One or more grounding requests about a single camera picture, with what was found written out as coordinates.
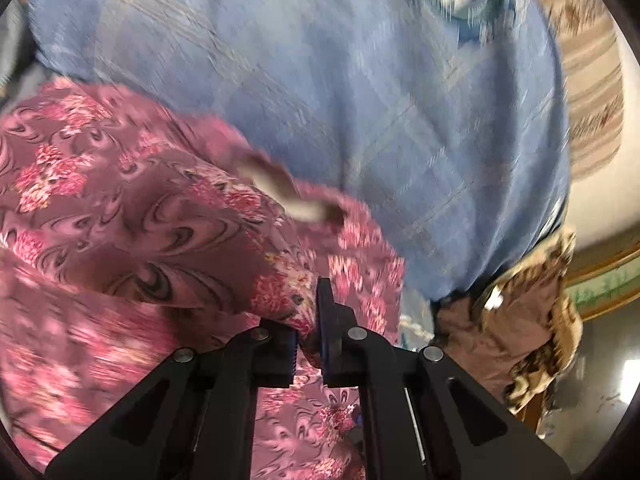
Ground pink floral garment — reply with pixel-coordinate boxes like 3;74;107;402
1;77;405;479

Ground brown leopard print cloth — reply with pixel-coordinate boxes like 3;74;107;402
435;226;582;414

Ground green gold framed panel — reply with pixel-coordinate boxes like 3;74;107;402
566;242;639;322

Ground blue plaid pillow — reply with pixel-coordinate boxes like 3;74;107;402
28;0;570;300

